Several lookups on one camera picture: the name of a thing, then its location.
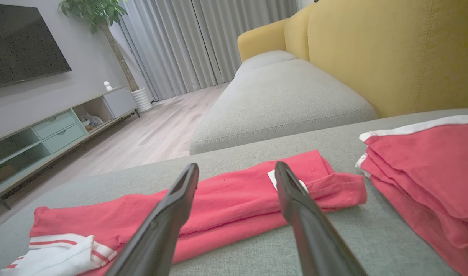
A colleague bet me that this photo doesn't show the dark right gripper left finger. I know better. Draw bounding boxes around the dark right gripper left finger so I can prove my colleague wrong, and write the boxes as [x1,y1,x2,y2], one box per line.
[105,163,200,276]

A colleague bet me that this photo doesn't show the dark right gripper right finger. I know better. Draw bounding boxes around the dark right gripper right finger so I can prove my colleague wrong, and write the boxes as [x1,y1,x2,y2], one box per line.
[274,161,368,276]

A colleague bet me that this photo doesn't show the red basketball jersey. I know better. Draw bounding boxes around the red basketball jersey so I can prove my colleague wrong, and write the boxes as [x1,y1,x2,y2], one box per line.
[0,149,368,276]

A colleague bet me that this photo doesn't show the red shorts with white stripe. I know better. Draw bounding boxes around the red shorts with white stripe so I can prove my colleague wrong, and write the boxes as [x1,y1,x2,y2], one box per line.
[355,114,468,276]

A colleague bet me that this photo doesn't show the large grey sofa seat cushion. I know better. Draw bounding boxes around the large grey sofa seat cushion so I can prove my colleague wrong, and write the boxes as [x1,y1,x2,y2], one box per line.
[0,108,468,276]

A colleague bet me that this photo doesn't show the clear plastic bag clutter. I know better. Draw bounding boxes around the clear plastic bag clutter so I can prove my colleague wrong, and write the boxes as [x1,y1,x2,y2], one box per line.
[80,113,104,129]

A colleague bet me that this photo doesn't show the small grey sofa seat cushion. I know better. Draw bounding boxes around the small grey sofa seat cushion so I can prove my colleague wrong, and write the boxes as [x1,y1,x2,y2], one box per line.
[190,59,378,156]

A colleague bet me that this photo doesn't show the white ribbed plant pot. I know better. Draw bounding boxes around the white ribbed plant pot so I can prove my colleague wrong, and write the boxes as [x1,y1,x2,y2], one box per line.
[131,88,154,113]

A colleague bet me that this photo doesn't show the long mint grey TV cabinet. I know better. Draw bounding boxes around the long mint grey TV cabinet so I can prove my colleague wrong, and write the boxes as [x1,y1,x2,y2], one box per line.
[0,86,140,210]

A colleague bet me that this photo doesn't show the grey sofa end cushion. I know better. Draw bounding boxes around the grey sofa end cushion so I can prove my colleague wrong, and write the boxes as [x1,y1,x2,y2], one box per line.
[234,50,299,79]

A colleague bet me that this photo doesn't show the grey pleated curtain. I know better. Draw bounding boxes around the grey pleated curtain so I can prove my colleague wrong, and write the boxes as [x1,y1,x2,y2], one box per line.
[119,0,299,101]

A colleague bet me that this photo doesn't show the yellow sofa backrest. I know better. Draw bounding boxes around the yellow sofa backrest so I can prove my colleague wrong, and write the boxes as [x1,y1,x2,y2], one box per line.
[284,0,468,118]

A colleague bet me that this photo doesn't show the yellow sofa armrest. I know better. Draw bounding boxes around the yellow sofa armrest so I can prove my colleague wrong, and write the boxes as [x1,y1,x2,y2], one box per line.
[237,18,290,63]

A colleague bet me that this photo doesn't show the green leafy indoor tree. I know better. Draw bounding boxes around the green leafy indoor tree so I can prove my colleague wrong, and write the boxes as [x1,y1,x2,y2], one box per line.
[57,0,140,92]

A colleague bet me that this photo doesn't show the black flat screen television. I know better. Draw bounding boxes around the black flat screen television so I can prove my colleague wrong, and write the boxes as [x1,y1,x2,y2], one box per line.
[0,3,72,90]

